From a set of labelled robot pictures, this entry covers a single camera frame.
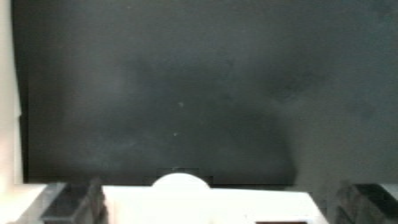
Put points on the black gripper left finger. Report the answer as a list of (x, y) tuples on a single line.
[(77, 207)]

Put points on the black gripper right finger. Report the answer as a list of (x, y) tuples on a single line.
[(366, 203)]

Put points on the white front drawer box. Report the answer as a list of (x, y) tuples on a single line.
[(180, 201)]

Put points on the white U-shaped border rail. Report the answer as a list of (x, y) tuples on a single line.
[(18, 193)]

